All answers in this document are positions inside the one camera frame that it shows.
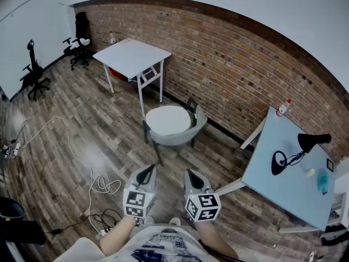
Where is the white floor cable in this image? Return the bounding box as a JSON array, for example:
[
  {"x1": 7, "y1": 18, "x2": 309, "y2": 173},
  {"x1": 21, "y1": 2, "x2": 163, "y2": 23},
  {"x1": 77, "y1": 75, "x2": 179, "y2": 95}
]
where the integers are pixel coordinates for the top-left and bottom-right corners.
[{"x1": 16, "y1": 116, "x2": 122, "y2": 236}]

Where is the red box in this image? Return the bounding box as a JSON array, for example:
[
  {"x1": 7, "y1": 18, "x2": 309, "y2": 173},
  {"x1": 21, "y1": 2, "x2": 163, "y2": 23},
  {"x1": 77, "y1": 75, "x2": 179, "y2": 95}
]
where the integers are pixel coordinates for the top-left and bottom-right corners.
[{"x1": 109, "y1": 67, "x2": 129, "y2": 79}]

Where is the black round object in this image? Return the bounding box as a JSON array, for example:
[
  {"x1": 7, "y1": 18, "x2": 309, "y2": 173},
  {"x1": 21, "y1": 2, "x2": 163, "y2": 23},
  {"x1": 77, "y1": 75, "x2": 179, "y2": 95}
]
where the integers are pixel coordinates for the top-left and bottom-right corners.
[{"x1": 0, "y1": 196, "x2": 47, "y2": 247}]

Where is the person's right forearm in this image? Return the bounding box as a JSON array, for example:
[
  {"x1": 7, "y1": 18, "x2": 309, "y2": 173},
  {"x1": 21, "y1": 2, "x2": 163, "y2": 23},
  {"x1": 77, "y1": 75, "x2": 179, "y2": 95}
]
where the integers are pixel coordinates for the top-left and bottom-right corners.
[{"x1": 195, "y1": 219, "x2": 240, "y2": 260}]

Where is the black desk lamp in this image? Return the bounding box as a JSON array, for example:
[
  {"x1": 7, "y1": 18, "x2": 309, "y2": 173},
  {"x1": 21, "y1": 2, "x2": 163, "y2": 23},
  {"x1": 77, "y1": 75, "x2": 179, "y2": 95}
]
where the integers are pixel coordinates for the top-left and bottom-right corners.
[{"x1": 271, "y1": 133, "x2": 332, "y2": 176}]

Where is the grey shell chair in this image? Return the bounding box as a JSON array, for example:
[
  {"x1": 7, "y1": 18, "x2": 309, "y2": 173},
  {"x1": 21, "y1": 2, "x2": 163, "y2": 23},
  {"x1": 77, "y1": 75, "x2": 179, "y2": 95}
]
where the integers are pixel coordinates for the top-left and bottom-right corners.
[{"x1": 142, "y1": 97, "x2": 208, "y2": 166}]

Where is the person's printed white shirt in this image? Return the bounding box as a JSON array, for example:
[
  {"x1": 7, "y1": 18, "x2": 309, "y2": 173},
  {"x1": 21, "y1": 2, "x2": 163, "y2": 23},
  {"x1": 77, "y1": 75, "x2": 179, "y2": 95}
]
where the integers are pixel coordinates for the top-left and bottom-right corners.
[{"x1": 53, "y1": 224, "x2": 221, "y2": 262}]

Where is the white cabinet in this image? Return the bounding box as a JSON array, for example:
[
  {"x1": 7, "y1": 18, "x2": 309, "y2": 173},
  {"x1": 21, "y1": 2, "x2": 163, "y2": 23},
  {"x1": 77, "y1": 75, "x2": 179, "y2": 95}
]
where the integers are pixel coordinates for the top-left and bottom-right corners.
[{"x1": 326, "y1": 170, "x2": 349, "y2": 229}]

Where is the teal plastic object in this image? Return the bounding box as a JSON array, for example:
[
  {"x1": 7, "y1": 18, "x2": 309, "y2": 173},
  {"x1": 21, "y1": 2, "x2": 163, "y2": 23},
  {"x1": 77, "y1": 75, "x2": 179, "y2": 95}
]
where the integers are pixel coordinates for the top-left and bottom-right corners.
[{"x1": 317, "y1": 169, "x2": 329, "y2": 195}]

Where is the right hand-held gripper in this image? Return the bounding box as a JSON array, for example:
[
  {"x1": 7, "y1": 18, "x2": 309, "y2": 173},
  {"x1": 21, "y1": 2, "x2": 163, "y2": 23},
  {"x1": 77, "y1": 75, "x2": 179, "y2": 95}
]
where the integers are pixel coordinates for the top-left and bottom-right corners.
[{"x1": 183, "y1": 169, "x2": 221, "y2": 222}]

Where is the white cloth bundle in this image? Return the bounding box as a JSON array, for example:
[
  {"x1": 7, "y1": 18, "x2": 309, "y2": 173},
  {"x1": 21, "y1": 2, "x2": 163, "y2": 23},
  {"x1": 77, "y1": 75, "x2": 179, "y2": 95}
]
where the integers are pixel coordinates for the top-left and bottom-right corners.
[{"x1": 69, "y1": 38, "x2": 91, "y2": 50}]

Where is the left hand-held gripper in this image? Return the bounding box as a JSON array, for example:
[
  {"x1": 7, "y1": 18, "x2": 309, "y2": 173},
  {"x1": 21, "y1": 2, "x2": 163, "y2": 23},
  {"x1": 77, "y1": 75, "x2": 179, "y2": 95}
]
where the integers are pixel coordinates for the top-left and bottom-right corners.
[{"x1": 122, "y1": 164, "x2": 158, "y2": 219}]

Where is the person's left forearm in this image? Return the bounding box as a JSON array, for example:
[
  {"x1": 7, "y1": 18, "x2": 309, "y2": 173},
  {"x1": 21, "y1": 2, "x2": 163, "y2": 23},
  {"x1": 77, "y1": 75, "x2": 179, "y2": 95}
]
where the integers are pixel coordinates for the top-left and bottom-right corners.
[{"x1": 99, "y1": 216, "x2": 137, "y2": 258}]

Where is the white folding table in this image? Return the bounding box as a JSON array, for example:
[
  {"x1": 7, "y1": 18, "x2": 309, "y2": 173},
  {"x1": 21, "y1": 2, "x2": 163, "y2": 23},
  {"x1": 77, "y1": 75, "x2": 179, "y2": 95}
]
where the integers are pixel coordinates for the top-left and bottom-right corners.
[
  {"x1": 92, "y1": 38, "x2": 172, "y2": 118},
  {"x1": 215, "y1": 105, "x2": 338, "y2": 233}
]

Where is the black floor cable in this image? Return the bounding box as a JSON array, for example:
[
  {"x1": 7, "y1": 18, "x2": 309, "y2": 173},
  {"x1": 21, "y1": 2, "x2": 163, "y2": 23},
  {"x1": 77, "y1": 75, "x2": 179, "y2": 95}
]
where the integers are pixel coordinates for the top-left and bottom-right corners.
[{"x1": 45, "y1": 208, "x2": 123, "y2": 236}]

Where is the black office chair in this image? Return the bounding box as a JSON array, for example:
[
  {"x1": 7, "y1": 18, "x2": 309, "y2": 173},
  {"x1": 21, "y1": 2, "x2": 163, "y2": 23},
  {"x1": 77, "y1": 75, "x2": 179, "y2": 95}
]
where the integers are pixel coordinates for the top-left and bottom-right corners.
[
  {"x1": 62, "y1": 11, "x2": 92, "y2": 71},
  {"x1": 19, "y1": 39, "x2": 51, "y2": 102}
]

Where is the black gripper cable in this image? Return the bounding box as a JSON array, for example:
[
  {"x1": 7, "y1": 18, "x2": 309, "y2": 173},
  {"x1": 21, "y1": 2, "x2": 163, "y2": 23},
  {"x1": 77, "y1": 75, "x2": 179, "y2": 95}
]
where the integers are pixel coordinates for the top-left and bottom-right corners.
[{"x1": 197, "y1": 237, "x2": 246, "y2": 262}]

